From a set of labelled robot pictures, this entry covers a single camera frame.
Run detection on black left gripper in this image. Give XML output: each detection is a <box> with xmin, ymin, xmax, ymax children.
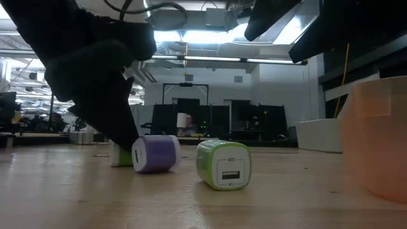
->
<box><xmin>44</xmin><ymin>41</ymin><xmax>141</xmax><ymax>152</ymax></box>

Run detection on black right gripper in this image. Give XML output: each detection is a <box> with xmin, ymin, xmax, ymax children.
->
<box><xmin>288</xmin><ymin>0</ymin><xmax>407</xmax><ymax>64</ymax></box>

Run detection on green white USB charger cube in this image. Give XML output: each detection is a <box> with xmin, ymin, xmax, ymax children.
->
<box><xmin>110</xmin><ymin>142</ymin><xmax>134</xmax><ymax>168</ymax></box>
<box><xmin>195</xmin><ymin>139</ymin><xmax>253</xmax><ymax>191</ymax></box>

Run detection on purple white USB charger cube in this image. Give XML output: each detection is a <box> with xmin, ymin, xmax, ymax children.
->
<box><xmin>131</xmin><ymin>135</ymin><xmax>182</xmax><ymax>174</ymax></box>

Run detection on orange translucent plastic bin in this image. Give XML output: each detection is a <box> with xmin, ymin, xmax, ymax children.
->
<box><xmin>337</xmin><ymin>75</ymin><xmax>407</xmax><ymax>204</ymax></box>

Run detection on grey panel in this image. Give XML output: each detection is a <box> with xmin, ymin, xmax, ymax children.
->
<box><xmin>130</xmin><ymin>104</ymin><xmax>153</xmax><ymax>134</ymax></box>

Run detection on white shade silver table lamp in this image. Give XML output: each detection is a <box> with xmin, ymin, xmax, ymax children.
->
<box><xmin>69</xmin><ymin>0</ymin><xmax>150</xmax><ymax>146</ymax></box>

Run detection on grey ceiling box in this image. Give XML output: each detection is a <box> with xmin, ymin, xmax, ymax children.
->
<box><xmin>205</xmin><ymin>8</ymin><xmax>227</xmax><ymax>28</ymax></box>

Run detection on long ceiling light bar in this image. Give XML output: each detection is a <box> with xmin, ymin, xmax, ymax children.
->
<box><xmin>0</xmin><ymin>48</ymin><xmax>308</xmax><ymax>66</ymax></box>

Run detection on white cylindrical object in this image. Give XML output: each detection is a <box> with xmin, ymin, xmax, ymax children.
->
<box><xmin>176</xmin><ymin>112</ymin><xmax>188</xmax><ymax>128</ymax></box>

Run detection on black background robot arms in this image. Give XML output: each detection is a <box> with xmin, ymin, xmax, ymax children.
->
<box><xmin>18</xmin><ymin>113</ymin><xmax>69</xmax><ymax>133</ymax></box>

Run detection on person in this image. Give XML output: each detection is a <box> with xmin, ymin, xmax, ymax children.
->
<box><xmin>184</xmin><ymin>113</ymin><xmax>200</xmax><ymax>137</ymax></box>

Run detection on white plastic storage bin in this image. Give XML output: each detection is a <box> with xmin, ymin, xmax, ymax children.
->
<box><xmin>295</xmin><ymin>118</ymin><xmax>343</xmax><ymax>154</ymax></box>

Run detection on black curtain panels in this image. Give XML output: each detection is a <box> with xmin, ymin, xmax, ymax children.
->
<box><xmin>152</xmin><ymin>98</ymin><xmax>289</xmax><ymax>141</ymax></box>

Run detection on dark background monitor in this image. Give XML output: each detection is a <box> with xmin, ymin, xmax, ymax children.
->
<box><xmin>0</xmin><ymin>91</ymin><xmax>17</xmax><ymax>125</ymax></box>

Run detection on silver ventilation duct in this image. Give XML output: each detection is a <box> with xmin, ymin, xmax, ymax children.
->
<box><xmin>273</xmin><ymin>6</ymin><xmax>321</xmax><ymax>45</ymax></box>

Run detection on yellow hanging cable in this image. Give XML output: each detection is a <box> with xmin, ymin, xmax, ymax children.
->
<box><xmin>333</xmin><ymin>43</ymin><xmax>350</xmax><ymax>119</ymax></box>

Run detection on black pole frame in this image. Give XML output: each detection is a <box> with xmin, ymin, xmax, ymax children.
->
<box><xmin>48</xmin><ymin>92</ymin><xmax>55</xmax><ymax>123</ymax></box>

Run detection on black station frame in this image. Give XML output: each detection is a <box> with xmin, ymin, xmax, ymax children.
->
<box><xmin>162</xmin><ymin>81</ymin><xmax>210</xmax><ymax>106</ymax></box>

